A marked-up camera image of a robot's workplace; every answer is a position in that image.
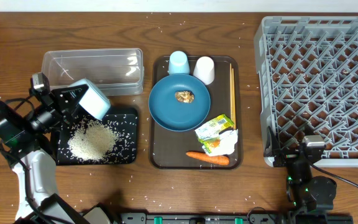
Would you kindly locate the grey dishwasher rack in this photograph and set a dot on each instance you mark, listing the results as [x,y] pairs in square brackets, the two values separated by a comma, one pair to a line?
[308,72]

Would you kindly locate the light blue cup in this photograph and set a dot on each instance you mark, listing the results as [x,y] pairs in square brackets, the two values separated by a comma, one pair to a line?
[178,63]

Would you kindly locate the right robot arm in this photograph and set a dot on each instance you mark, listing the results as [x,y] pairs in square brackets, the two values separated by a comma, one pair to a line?
[312,196]

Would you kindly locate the wooden chopstick right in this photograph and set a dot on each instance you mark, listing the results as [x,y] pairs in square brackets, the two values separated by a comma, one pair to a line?
[233,98]

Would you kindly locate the clear plastic container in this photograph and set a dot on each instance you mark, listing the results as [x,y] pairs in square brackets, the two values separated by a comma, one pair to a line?
[115,72]

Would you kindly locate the wooden chopstick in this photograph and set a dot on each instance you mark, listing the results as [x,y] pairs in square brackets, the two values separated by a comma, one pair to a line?
[232,95]
[233,98]

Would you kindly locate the orange carrot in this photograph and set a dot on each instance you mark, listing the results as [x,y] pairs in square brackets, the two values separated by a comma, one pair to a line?
[219,160]

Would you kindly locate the crumpled white wrapper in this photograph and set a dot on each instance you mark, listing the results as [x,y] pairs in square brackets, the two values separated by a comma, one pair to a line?
[224,144]

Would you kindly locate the brown mushroom food scrap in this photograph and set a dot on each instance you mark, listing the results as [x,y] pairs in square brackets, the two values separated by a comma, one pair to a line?
[184,96]

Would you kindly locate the dark blue plate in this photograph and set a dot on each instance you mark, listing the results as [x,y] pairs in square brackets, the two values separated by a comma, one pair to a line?
[173,115]

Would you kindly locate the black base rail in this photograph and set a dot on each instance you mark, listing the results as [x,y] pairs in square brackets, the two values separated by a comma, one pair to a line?
[257,218]

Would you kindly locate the light blue bowl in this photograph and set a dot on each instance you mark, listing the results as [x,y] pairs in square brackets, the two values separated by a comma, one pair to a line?
[94,101]

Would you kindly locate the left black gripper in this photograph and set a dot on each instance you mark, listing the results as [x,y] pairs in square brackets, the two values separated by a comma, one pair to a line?
[57,109]

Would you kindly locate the black plastic tray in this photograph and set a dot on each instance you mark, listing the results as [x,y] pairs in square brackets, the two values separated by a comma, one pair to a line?
[126,149]

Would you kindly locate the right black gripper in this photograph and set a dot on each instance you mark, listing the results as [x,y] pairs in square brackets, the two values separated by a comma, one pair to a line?
[286,155]

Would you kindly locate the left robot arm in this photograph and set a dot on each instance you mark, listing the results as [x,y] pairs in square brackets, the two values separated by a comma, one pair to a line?
[30,156]

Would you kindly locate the pile of white rice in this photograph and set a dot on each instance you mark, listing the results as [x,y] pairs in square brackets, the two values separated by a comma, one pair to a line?
[90,141]

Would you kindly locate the wooden chopstick left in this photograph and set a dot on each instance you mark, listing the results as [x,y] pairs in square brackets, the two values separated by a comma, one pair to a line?
[232,95]

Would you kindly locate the white cup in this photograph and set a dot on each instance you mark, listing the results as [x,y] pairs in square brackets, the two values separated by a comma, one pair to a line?
[204,70]

